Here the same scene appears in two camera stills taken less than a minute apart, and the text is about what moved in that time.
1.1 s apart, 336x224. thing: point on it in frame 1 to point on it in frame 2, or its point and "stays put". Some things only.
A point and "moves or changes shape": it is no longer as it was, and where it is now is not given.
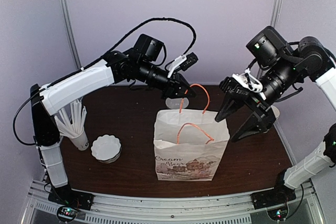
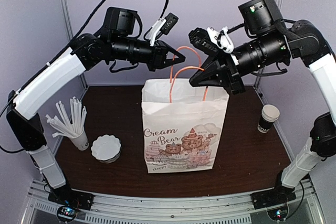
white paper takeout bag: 189,144 moves or changes shape
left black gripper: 177,81 to 159,55
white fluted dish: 106,149 stays put
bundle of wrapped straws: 70,119 stays put
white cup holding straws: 81,141 stays put
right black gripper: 256,120 to 203,76
